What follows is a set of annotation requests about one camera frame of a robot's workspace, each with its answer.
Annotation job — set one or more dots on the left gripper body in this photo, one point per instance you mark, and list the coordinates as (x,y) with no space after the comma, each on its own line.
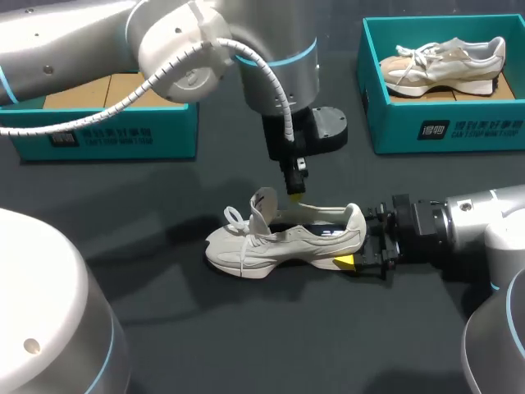
(324,127)

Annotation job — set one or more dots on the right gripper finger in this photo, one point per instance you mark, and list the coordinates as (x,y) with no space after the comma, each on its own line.
(381,221)
(375,262)

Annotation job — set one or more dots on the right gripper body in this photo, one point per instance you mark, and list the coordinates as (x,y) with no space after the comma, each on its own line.
(422,230)

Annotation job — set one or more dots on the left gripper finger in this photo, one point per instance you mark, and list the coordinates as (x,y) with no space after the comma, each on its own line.
(296,180)

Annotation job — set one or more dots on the off-white sneaker shoe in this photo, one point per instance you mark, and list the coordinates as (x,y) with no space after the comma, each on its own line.
(262,250)

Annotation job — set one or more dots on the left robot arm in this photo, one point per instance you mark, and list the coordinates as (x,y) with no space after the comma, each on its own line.
(74,45)

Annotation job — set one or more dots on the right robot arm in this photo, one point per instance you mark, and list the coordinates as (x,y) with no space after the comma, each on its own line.
(471,221)

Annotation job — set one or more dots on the black insole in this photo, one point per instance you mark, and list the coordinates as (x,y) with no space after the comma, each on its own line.
(324,230)

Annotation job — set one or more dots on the beige and white sneaker shoe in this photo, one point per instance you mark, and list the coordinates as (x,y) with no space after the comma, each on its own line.
(439,67)

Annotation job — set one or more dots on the teal box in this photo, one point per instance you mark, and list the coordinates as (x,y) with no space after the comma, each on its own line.
(451,127)
(123,135)

